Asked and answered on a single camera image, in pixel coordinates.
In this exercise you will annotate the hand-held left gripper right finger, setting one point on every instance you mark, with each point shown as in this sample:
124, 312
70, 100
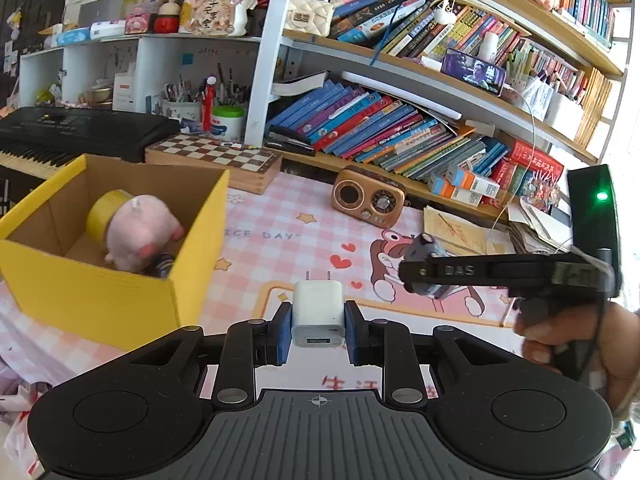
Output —
356, 335

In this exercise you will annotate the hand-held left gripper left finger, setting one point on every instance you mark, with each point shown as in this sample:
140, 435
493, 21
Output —
284, 335

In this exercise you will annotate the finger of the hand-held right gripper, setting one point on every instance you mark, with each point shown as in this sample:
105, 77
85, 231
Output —
480, 270

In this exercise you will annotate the white charger plug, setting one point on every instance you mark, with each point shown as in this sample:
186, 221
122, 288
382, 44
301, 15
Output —
317, 310

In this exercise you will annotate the small dark grey device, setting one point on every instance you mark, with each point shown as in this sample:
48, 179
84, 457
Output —
425, 246

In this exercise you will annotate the white glue bottle blue label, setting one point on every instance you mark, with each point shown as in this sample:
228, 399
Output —
164, 265

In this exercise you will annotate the pink plush pig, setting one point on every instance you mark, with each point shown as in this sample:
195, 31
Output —
140, 230

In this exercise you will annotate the yellow cardboard box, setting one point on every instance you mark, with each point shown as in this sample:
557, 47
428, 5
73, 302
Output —
100, 300

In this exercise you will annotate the yellow tape roll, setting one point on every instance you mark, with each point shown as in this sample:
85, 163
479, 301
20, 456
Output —
100, 217

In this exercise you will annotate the desktop with pink checkered tablecloth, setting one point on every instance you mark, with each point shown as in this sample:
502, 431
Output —
280, 240

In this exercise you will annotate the person's right hand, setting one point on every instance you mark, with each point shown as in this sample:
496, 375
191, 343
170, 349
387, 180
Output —
532, 332

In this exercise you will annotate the brown paper envelope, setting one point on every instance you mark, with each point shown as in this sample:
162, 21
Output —
465, 235

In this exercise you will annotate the stack of papers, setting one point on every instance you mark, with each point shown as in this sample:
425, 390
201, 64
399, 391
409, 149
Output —
540, 225

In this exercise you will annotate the white orange small carton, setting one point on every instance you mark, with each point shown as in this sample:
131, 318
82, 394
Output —
475, 182

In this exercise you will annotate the blue orange small carton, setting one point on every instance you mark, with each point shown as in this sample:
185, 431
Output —
440, 186

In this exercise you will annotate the white storage bin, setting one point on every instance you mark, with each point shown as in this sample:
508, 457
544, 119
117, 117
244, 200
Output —
562, 117

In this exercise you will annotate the wooden retro radio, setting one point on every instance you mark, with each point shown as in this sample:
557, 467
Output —
367, 195

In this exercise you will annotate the clear pen holder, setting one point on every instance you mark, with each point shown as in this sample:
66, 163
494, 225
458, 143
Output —
530, 85

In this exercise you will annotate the row of colourful slanted books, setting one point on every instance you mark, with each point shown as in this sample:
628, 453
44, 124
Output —
375, 125

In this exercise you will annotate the smartphone with lit screen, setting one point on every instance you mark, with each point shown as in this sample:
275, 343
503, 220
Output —
472, 72

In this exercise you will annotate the white tube lamp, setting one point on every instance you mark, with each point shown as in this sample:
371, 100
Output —
400, 92

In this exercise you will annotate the wooden chessboard box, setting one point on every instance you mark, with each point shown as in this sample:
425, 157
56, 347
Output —
215, 152

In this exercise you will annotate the white cylinder bottle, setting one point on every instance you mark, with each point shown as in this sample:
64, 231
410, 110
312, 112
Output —
490, 47

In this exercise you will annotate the books on highest shelf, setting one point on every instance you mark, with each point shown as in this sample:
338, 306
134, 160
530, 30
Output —
585, 5

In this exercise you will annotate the white jar with green lid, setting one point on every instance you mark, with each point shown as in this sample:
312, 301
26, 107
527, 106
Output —
227, 125

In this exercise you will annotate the red hanging tassel charm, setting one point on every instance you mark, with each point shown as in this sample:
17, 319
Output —
208, 105

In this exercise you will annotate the white pen holder with pens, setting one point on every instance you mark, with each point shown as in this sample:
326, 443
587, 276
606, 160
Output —
182, 107

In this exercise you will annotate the long shelf row of books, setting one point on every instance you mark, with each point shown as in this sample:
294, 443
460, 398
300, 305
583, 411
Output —
425, 25

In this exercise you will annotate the wooden bookshelf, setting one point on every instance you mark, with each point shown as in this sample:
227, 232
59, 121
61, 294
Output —
350, 52

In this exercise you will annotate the white box with red label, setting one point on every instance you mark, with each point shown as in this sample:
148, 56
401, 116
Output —
124, 92

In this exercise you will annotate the black electronic keyboard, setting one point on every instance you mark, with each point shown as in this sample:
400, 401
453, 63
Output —
75, 130

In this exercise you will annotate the golden metal bowl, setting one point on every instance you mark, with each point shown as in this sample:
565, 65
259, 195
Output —
99, 96

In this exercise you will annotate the white quilted pearl handbag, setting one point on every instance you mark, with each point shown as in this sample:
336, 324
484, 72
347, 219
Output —
310, 15

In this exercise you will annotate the white cubby shelf unit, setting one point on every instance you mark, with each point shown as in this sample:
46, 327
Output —
150, 55

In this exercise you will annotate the red round doll bottle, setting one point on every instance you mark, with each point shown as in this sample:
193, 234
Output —
166, 20

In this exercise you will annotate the pink tin box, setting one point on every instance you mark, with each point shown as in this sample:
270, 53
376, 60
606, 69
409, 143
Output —
138, 24

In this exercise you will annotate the long white carton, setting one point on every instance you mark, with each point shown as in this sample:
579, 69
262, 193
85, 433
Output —
107, 28

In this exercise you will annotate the blue tissue pack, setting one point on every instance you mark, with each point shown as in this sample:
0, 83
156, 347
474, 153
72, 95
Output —
74, 36

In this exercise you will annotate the grey flat box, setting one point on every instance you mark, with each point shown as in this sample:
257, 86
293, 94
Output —
100, 10

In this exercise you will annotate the dark wooden door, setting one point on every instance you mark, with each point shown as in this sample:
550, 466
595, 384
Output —
30, 0

